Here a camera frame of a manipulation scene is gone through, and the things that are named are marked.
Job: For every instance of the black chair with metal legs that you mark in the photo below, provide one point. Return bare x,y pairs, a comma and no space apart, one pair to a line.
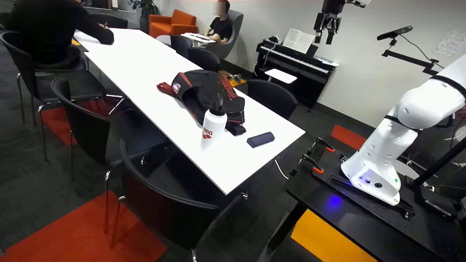
165,209
82,122
30,63
205,59
272,97
180,45

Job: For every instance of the white papers on table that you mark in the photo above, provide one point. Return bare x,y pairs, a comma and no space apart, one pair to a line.
197,37

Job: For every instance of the black red backpack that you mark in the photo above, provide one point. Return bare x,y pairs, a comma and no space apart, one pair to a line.
209,93

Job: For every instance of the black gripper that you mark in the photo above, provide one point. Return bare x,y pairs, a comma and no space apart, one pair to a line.
334,7

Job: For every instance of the orange black clamp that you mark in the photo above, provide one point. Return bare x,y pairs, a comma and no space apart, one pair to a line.
311,168
320,148

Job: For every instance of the black stand pole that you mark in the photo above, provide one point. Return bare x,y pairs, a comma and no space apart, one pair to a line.
438,165

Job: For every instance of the red-haired person black t-shirt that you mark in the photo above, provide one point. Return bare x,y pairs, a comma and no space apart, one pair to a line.
222,28

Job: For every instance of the black digital piano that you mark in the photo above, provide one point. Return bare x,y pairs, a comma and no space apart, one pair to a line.
292,68

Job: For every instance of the grey armchair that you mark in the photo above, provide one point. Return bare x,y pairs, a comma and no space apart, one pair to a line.
237,30

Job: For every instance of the person in black long sleeves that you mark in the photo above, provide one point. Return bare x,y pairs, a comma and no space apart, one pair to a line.
44,24

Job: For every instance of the dark potted plant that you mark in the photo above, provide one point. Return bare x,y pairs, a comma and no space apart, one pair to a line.
146,7

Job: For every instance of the black camera on stand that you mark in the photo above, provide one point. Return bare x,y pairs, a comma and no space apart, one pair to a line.
395,33

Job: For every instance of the orange armchair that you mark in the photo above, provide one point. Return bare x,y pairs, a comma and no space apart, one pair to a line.
170,24

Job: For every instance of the white sheet on piano stool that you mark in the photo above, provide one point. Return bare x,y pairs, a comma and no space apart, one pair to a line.
280,77

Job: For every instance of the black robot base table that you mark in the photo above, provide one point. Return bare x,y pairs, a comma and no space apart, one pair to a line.
388,228

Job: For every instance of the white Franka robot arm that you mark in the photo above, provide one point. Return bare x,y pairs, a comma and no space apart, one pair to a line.
417,107

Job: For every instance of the white sheet music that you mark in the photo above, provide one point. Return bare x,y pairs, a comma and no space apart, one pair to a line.
298,40

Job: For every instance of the yellow panel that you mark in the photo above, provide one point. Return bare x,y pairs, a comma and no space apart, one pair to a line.
326,241

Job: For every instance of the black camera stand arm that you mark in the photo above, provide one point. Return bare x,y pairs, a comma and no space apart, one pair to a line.
413,59

